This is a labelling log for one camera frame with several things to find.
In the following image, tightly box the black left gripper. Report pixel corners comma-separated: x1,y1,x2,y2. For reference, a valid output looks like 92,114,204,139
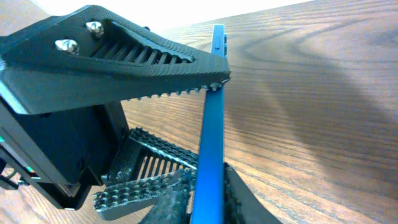
1,100,128,210

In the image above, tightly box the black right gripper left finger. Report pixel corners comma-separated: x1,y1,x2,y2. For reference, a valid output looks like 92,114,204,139
140,169,196,224

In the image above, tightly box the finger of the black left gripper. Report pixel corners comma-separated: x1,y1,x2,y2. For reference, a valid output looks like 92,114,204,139
1,5,230,114
93,128,198,220

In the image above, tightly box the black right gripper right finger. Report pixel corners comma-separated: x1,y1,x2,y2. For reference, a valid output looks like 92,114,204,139
224,162,281,224

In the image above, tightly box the blue smartphone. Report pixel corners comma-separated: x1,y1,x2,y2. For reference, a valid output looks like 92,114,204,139
190,24,228,224

